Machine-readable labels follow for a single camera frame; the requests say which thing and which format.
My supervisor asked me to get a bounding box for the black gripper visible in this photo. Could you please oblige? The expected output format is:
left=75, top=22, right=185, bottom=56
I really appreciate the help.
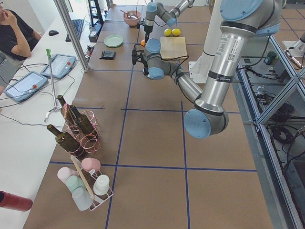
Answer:
left=144, top=24, right=153, bottom=44
left=143, top=66, right=149, bottom=76

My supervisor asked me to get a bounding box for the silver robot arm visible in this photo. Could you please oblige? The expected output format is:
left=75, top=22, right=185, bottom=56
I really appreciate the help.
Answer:
left=142, top=0, right=283, bottom=139
left=143, top=0, right=194, bottom=43

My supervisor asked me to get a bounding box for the green plate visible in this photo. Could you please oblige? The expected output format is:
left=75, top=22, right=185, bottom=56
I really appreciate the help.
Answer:
left=103, top=35, right=123, bottom=48

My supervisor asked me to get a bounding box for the yellow lemon near board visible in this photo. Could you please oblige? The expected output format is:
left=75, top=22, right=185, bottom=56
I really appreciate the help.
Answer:
left=164, top=29, right=172, bottom=37

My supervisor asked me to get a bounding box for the pink bowl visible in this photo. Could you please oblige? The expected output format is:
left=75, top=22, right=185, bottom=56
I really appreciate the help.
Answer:
left=123, top=10, right=142, bottom=27

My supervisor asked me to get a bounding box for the yellow lemon far side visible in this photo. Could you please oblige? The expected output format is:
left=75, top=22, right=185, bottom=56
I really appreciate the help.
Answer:
left=172, top=28, right=181, bottom=36

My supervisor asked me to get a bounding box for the bamboo cutting board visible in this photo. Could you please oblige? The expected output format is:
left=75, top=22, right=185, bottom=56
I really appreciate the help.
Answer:
left=160, top=37, right=187, bottom=60

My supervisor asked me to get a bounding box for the grey folded cloth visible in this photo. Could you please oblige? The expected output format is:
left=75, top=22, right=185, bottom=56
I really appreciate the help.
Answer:
left=99, top=50, right=116, bottom=60

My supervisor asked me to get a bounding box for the black desktop box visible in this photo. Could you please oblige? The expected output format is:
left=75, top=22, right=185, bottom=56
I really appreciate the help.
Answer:
left=88, top=23, right=102, bottom=43

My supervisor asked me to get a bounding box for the black keyboard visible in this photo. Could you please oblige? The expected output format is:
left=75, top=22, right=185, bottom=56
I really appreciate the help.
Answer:
left=71, top=19, right=84, bottom=39

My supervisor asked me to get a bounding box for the far teach pendant tablet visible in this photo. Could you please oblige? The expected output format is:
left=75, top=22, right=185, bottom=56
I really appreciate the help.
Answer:
left=48, top=54, right=76, bottom=79

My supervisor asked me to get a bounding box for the teach pendant tablet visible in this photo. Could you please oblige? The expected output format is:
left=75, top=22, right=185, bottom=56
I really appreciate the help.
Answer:
left=48, top=54, right=76, bottom=79
left=4, top=71, right=48, bottom=102

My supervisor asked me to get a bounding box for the black computer mouse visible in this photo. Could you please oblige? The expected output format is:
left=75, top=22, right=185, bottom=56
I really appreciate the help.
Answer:
left=48, top=30, right=59, bottom=36

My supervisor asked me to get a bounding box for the dark glass wine bottle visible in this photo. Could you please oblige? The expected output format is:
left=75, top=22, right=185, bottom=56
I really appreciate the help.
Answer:
left=47, top=125, right=88, bottom=159

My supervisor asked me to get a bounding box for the pink cup on rack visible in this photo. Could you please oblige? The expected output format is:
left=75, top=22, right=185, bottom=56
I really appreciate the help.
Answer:
left=81, top=157, right=101, bottom=172

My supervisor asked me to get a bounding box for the near teach pendant tablet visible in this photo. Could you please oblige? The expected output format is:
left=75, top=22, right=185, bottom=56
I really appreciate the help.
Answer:
left=4, top=71, right=48, bottom=102

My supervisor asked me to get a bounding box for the white cup on rack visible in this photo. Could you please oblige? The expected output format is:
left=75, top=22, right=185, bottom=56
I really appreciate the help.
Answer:
left=93, top=175, right=110, bottom=196

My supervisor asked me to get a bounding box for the seated person black shirt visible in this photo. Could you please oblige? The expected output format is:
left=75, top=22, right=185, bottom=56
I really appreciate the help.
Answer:
left=0, top=0, right=41, bottom=94

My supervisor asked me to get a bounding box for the pale pink cup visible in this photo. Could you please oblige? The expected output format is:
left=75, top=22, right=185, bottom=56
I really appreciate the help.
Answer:
left=57, top=167, right=78, bottom=184

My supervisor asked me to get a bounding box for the pale green cup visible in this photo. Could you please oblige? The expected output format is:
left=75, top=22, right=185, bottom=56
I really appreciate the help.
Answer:
left=64, top=175, right=85, bottom=193

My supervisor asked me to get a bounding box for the pale blue cup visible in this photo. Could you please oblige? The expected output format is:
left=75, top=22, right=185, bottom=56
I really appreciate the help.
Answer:
left=72, top=187, right=93, bottom=211

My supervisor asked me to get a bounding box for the red thermos bottle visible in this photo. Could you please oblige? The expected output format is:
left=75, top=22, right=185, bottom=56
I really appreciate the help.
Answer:
left=0, top=191, right=33, bottom=212

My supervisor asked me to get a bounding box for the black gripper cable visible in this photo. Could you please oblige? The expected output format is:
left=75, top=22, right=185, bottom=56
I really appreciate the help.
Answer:
left=132, top=43, right=190, bottom=79

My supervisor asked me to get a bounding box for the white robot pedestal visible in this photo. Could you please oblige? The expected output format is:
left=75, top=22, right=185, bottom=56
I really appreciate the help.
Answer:
left=189, top=0, right=223, bottom=83

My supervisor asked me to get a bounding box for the copper wire bottle rack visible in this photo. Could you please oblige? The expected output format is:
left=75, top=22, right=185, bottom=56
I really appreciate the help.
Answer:
left=61, top=103, right=101, bottom=156

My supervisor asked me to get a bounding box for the aluminium frame post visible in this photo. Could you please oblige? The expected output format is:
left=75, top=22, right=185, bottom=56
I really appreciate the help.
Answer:
left=54, top=0, right=89, bottom=73

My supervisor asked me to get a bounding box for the white wire cup rack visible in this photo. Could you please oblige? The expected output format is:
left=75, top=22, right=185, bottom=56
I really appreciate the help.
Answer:
left=71, top=156, right=113, bottom=211

